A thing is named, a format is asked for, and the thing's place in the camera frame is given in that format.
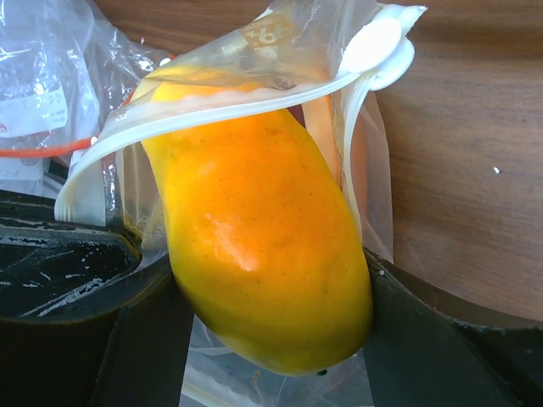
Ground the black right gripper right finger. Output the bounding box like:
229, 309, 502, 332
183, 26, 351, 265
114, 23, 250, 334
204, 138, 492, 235
363, 250, 542, 406

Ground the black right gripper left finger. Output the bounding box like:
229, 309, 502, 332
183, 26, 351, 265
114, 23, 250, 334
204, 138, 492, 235
1, 191, 193, 406

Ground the orange yellow mango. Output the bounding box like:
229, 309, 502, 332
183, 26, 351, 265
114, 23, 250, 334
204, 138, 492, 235
133, 67, 374, 377

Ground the clear white-dotted zip bag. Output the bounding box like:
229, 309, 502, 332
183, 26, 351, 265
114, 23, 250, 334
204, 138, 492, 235
54, 1, 427, 406

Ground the orange papaya slice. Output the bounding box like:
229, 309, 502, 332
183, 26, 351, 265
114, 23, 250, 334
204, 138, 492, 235
288, 96, 367, 197

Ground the orange-zipper clear bag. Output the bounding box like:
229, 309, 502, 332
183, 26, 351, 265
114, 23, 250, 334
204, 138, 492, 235
1, 105, 100, 196

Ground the crumpled clear plastic bag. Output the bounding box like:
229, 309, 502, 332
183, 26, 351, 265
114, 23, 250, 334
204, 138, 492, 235
1, 1, 171, 149

